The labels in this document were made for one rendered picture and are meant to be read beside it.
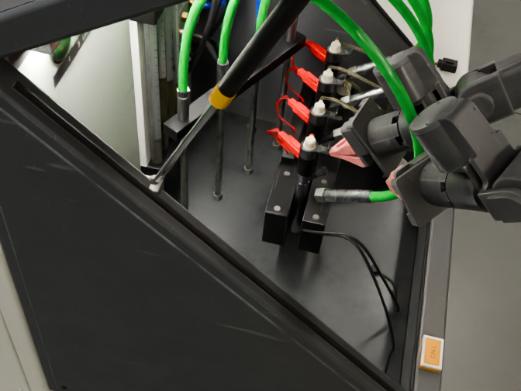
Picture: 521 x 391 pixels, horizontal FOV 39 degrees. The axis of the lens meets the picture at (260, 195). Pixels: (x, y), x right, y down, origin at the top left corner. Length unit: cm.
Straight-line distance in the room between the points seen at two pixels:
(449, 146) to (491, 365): 157
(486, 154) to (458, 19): 91
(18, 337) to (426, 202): 60
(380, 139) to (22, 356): 61
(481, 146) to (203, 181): 76
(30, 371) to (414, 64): 72
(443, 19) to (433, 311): 71
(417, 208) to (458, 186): 9
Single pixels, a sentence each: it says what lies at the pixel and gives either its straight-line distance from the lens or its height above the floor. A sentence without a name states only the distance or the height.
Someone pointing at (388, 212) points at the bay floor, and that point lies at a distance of 143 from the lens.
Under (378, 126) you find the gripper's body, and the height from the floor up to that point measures 120.
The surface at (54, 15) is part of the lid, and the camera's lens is 60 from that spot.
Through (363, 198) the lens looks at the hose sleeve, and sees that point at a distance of 101.
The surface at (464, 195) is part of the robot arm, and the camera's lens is 81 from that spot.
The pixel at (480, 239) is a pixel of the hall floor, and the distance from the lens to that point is 255.
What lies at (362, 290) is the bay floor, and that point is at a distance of 131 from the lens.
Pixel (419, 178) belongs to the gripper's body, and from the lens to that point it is 88.
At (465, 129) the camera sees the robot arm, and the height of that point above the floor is 140.
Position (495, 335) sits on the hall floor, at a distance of 236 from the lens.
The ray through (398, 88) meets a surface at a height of 135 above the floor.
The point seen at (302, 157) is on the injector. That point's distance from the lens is 114.
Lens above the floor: 191
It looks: 50 degrees down
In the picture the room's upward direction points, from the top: 6 degrees clockwise
